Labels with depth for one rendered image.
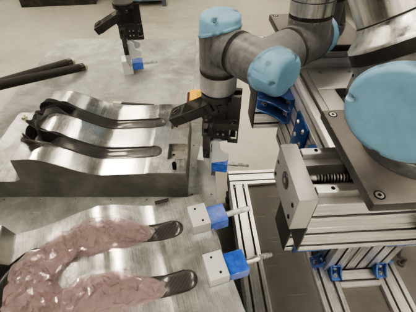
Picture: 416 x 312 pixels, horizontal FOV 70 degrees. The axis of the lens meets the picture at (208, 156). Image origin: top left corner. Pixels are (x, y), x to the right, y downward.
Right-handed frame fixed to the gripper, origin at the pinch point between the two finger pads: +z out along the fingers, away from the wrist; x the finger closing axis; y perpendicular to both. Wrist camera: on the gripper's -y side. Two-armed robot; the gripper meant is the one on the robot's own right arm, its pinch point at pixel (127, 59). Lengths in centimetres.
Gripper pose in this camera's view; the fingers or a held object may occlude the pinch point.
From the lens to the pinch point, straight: 120.1
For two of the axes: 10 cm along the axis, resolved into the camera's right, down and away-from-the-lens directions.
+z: 0.0, 7.0, 7.2
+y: 9.7, -1.7, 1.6
